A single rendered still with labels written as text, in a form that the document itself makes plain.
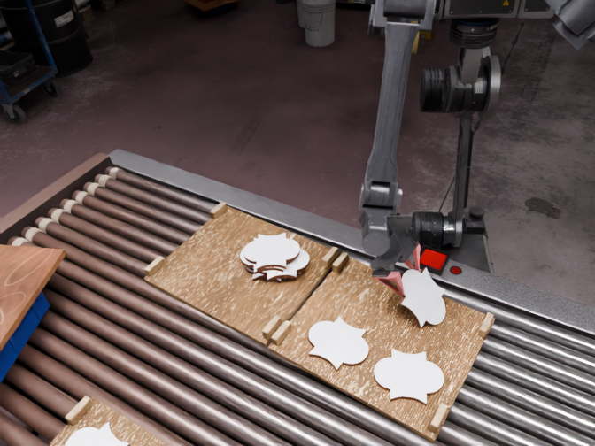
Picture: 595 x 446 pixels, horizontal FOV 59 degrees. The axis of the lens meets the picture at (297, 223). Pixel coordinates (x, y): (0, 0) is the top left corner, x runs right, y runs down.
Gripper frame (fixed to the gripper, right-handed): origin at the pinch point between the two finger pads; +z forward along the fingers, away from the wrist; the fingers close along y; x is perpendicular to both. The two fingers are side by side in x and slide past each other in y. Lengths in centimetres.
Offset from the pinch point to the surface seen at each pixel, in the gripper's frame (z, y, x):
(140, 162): -48, 8, 97
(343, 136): 25, 173, 171
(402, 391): 11.1, -22.1, -5.5
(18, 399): -26, -70, 54
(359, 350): 4.5, -18.5, 5.4
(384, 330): 6.7, -9.8, 4.9
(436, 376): 13.7, -14.9, -9.0
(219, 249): -21, -11, 49
